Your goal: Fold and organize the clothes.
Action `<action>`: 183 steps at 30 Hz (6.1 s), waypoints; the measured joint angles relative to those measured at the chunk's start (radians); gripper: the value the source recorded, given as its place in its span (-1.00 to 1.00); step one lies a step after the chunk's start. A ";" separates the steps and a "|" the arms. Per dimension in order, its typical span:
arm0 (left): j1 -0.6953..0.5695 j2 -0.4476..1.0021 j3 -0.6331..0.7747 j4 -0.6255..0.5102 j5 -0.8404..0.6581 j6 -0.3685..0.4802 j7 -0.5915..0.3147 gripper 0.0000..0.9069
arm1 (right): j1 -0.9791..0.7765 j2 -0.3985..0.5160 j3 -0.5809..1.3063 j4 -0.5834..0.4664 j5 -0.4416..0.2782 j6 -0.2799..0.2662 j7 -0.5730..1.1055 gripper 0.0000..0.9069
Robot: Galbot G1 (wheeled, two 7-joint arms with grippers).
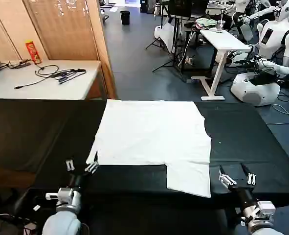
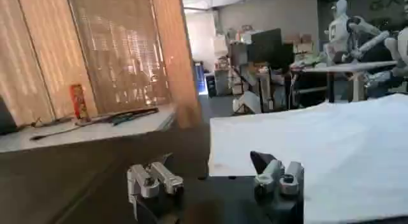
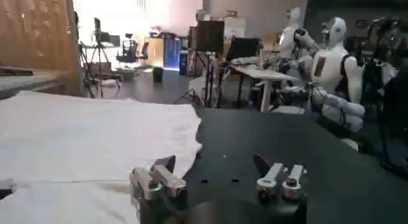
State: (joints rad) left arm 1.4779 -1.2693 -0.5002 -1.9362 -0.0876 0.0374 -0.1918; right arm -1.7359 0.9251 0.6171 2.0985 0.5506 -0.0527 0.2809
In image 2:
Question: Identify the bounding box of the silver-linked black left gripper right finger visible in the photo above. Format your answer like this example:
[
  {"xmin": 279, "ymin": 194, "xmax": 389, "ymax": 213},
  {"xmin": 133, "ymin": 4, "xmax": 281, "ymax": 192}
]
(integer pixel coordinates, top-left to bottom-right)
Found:
[{"xmin": 249, "ymin": 151, "xmax": 305, "ymax": 198}]

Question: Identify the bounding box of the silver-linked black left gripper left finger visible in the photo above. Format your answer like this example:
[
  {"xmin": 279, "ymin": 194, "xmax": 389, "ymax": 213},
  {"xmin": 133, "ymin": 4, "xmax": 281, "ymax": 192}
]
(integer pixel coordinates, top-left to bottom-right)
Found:
[{"xmin": 126, "ymin": 153, "xmax": 185, "ymax": 204}]

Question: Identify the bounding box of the white shirt with print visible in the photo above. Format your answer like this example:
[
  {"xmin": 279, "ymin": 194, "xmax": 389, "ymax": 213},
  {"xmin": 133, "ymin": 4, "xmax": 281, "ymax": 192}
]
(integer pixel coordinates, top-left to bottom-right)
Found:
[{"xmin": 207, "ymin": 93, "xmax": 408, "ymax": 224}]

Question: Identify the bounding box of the white softbox on tripod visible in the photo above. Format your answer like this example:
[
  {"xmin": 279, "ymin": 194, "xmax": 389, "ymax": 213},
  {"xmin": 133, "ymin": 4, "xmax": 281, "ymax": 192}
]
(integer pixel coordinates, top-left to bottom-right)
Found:
[{"xmin": 231, "ymin": 90, "xmax": 263, "ymax": 115}]

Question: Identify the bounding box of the white side counter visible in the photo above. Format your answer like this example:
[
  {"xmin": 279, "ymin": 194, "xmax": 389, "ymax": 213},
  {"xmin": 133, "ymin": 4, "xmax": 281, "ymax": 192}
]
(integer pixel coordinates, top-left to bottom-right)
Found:
[{"xmin": 0, "ymin": 104, "xmax": 177, "ymax": 154}]

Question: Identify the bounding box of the red cylindrical canister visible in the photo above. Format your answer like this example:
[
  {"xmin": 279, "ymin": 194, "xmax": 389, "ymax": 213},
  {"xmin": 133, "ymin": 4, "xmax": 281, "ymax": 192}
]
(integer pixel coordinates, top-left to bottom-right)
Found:
[{"xmin": 69, "ymin": 83, "xmax": 91, "ymax": 123}]

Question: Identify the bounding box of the cluttered desk with goods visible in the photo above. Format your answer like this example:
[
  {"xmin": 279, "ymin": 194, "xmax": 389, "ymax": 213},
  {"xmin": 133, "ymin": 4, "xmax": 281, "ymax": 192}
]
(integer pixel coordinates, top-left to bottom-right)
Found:
[{"xmin": 212, "ymin": 24, "xmax": 319, "ymax": 97}]

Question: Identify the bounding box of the orange curtain panel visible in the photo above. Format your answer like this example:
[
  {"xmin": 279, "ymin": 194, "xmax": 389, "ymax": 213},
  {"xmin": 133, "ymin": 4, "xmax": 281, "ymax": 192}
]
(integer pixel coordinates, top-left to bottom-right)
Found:
[{"xmin": 150, "ymin": 0, "xmax": 202, "ymax": 130}]

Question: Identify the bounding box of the black computer monitor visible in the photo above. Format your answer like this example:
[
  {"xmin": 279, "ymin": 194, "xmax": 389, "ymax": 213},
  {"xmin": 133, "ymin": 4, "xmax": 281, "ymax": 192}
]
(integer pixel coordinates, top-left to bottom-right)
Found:
[{"xmin": 247, "ymin": 27, "xmax": 295, "ymax": 70}]

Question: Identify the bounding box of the white background table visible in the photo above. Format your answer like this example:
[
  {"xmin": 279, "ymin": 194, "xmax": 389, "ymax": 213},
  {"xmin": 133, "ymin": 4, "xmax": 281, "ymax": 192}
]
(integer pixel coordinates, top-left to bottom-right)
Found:
[{"xmin": 291, "ymin": 59, "xmax": 398, "ymax": 103}]

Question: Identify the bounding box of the beige window blind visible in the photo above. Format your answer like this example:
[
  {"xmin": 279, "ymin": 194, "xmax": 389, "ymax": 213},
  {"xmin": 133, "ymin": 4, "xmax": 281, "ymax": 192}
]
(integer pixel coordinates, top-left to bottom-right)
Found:
[
  {"xmin": 65, "ymin": 0, "xmax": 172, "ymax": 115},
  {"xmin": 0, "ymin": 0, "xmax": 98, "ymax": 127}
]

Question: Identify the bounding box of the white humanoid robot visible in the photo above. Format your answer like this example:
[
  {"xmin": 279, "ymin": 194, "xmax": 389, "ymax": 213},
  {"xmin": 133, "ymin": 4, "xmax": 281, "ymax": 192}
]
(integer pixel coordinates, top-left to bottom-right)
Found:
[
  {"xmin": 323, "ymin": 0, "xmax": 393, "ymax": 64},
  {"xmin": 384, "ymin": 0, "xmax": 408, "ymax": 78}
]

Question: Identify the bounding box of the dark object on counter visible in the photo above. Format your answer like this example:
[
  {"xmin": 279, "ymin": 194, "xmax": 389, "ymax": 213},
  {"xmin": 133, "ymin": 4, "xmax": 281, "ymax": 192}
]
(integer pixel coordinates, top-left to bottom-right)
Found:
[{"xmin": 0, "ymin": 95, "xmax": 19, "ymax": 136}]

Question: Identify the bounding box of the black cable bundle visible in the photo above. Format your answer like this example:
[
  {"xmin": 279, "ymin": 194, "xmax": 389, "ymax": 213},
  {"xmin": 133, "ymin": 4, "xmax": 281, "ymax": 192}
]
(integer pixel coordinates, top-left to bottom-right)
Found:
[{"xmin": 29, "ymin": 106, "xmax": 159, "ymax": 142}]

